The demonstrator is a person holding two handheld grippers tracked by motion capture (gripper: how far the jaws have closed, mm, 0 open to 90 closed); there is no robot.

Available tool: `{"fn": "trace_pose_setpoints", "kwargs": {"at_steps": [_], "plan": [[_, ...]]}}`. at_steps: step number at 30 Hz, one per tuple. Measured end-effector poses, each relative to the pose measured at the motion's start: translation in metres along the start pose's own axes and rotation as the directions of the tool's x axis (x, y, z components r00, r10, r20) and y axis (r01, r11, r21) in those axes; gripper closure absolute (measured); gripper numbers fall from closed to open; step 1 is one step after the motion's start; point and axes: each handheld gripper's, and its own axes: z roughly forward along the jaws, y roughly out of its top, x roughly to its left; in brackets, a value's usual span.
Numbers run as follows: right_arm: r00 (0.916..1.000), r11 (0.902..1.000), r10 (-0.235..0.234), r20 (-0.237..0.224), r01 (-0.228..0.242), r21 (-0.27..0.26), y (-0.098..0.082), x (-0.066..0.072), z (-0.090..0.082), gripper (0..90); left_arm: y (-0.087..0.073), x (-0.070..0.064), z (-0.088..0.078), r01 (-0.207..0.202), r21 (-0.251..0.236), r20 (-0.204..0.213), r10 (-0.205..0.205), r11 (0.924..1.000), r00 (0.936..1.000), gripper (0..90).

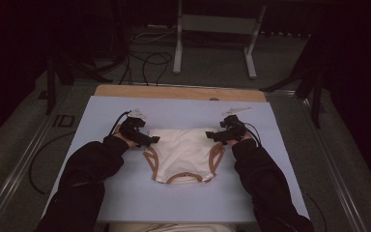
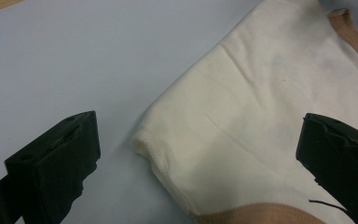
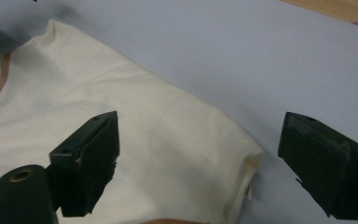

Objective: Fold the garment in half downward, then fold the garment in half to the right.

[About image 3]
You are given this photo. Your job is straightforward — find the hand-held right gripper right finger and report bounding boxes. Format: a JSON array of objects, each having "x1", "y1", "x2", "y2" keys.
[{"x1": 277, "y1": 111, "x2": 358, "y2": 221}]

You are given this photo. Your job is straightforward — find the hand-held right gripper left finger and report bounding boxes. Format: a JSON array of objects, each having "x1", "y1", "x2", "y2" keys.
[{"x1": 48, "y1": 110, "x2": 121, "y2": 218}]

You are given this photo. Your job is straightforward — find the cream baby bodysuit brown trim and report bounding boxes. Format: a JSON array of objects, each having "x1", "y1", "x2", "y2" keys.
[{"x1": 0, "y1": 19, "x2": 265, "y2": 224}]

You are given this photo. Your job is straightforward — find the light blue mat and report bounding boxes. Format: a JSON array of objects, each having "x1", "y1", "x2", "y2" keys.
[{"x1": 0, "y1": 0, "x2": 358, "y2": 224}]

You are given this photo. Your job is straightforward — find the wooden table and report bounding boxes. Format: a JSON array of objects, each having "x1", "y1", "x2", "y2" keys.
[{"x1": 281, "y1": 0, "x2": 358, "y2": 32}]

